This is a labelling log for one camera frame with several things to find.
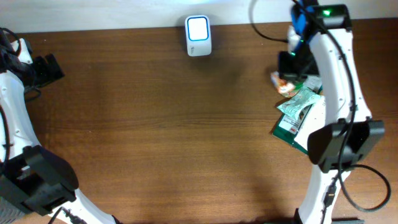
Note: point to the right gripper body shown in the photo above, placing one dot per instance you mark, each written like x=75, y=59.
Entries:
x=303, y=62

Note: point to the orange tissue pack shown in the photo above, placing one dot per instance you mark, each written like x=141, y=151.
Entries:
x=283, y=87

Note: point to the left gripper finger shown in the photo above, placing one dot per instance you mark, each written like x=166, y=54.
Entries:
x=52, y=63
x=55, y=73

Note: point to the green white 3M bag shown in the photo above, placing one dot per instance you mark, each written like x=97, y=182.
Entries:
x=287, y=128

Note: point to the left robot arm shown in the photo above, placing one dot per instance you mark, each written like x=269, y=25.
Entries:
x=33, y=179

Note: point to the white tube gold cap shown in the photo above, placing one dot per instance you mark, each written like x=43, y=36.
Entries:
x=314, y=120

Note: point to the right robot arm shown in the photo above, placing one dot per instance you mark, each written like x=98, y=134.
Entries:
x=321, y=43

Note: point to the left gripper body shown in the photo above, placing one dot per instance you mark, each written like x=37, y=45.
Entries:
x=47, y=70

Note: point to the grey plastic basket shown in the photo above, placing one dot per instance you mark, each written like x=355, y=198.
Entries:
x=9, y=213

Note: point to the teal snack packet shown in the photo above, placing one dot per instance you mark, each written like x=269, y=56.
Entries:
x=304, y=98

